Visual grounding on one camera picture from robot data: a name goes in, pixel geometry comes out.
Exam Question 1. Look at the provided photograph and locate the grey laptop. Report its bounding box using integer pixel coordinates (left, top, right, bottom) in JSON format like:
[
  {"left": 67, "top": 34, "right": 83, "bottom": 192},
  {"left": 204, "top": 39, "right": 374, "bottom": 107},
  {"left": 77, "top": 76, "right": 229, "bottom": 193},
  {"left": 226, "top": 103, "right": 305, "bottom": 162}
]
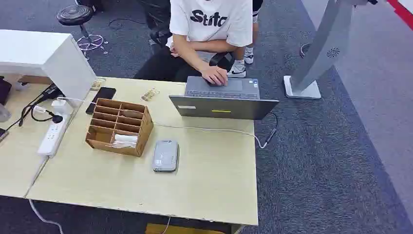
[{"left": 169, "top": 76, "right": 280, "bottom": 121}]

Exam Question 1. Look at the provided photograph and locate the person's hand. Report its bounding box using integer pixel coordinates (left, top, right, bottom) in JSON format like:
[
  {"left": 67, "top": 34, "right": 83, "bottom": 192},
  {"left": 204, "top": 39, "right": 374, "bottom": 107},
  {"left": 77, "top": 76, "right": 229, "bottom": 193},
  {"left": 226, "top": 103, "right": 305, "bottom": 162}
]
[{"left": 200, "top": 65, "right": 229, "bottom": 87}]

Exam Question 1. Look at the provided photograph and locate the grey card holder case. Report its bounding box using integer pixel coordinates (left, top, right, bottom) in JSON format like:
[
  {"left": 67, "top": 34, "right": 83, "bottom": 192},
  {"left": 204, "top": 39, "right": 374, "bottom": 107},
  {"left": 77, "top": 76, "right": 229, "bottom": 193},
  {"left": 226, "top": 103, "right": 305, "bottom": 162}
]
[{"left": 151, "top": 139, "right": 179, "bottom": 173}]

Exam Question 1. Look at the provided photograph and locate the clear plastic badge clip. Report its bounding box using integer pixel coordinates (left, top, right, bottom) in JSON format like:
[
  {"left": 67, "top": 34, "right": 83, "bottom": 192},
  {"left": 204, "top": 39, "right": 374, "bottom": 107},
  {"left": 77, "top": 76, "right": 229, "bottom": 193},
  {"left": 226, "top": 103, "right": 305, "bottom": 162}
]
[
  {"left": 90, "top": 78, "right": 107, "bottom": 91},
  {"left": 141, "top": 88, "right": 160, "bottom": 102}
]

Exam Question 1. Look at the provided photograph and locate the white cards stack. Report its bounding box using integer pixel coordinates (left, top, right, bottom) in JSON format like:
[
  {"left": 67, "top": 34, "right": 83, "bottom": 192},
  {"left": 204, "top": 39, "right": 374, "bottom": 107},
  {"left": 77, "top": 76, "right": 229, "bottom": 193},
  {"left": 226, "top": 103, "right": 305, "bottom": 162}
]
[{"left": 108, "top": 134, "right": 139, "bottom": 149}]

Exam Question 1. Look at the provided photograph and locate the person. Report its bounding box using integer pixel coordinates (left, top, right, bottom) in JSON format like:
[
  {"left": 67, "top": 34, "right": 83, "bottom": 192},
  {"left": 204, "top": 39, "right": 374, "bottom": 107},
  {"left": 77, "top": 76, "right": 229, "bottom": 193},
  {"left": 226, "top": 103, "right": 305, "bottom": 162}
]
[{"left": 133, "top": 0, "right": 264, "bottom": 87}]

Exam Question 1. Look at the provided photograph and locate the wooden card box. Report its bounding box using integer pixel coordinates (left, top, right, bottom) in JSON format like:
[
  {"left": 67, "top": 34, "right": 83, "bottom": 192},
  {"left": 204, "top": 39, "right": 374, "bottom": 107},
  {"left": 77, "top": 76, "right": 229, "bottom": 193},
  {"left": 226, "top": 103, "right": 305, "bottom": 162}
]
[{"left": 85, "top": 97, "right": 154, "bottom": 158}]

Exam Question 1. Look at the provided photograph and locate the black smartphone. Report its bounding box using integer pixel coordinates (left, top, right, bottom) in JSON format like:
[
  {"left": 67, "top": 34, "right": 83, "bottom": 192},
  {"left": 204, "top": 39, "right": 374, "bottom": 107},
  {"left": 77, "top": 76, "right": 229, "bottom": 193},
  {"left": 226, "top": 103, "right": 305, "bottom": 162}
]
[{"left": 85, "top": 87, "right": 117, "bottom": 115}]

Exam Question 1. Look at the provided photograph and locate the grey floor stand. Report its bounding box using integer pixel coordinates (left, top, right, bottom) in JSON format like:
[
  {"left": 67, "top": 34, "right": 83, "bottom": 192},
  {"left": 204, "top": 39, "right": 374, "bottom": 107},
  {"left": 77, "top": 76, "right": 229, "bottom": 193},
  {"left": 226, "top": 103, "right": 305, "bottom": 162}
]
[{"left": 283, "top": 0, "right": 378, "bottom": 100}]

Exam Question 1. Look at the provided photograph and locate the white charger plug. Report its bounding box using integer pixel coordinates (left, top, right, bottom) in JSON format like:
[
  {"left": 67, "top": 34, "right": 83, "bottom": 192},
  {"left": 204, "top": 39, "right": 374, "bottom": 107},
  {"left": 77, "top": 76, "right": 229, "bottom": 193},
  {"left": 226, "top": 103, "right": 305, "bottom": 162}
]
[{"left": 51, "top": 99, "right": 68, "bottom": 116}]

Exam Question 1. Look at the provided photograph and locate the white power strip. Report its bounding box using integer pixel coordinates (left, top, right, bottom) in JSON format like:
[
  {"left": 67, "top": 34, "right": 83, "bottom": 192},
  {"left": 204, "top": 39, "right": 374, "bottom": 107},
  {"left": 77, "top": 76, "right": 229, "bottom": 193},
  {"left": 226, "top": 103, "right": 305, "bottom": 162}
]
[{"left": 37, "top": 114, "right": 70, "bottom": 158}]

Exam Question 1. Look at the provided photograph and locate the black power adapter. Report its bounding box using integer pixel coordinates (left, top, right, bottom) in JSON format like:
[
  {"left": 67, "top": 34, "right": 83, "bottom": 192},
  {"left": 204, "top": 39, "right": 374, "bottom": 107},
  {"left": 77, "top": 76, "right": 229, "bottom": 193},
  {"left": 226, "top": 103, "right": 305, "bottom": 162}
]
[{"left": 41, "top": 84, "right": 62, "bottom": 101}]

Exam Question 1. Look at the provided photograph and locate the black round stool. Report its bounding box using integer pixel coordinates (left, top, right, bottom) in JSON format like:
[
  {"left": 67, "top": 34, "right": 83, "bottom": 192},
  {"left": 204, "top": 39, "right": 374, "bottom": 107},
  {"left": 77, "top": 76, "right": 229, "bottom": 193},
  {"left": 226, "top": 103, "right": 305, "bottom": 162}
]
[{"left": 56, "top": 4, "right": 109, "bottom": 61}]

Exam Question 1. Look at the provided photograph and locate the white shelf box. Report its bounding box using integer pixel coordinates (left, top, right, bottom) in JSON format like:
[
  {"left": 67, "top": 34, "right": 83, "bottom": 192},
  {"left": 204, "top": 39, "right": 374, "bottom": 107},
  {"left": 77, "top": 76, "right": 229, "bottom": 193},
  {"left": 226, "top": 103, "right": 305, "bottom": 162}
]
[{"left": 0, "top": 29, "right": 97, "bottom": 109}]

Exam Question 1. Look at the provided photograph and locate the red floor tape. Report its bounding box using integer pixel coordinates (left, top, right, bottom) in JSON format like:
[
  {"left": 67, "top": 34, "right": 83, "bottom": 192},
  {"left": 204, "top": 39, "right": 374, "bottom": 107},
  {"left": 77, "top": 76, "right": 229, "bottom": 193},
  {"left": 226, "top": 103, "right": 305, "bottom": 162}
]
[{"left": 387, "top": 0, "right": 413, "bottom": 32}]

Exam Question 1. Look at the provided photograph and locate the white cable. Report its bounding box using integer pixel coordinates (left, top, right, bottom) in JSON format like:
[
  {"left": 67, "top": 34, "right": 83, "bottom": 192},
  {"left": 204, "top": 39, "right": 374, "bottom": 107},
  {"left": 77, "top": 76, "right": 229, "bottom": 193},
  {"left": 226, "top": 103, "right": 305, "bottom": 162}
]
[{"left": 152, "top": 121, "right": 269, "bottom": 150}]

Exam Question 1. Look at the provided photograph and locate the black power cable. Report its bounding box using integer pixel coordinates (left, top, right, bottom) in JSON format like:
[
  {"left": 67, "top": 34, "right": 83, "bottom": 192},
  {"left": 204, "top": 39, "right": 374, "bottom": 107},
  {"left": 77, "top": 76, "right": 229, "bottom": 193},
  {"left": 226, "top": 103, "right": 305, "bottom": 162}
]
[{"left": 5, "top": 97, "right": 64, "bottom": 131}]

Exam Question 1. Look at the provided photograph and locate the white power strip cord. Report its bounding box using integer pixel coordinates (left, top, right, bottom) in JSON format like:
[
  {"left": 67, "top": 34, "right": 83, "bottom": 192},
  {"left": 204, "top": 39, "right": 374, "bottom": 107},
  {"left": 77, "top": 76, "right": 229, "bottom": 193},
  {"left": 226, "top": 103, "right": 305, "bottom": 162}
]
[{"left": 28, "top": 198, "right": 64, "bottom": 234}]

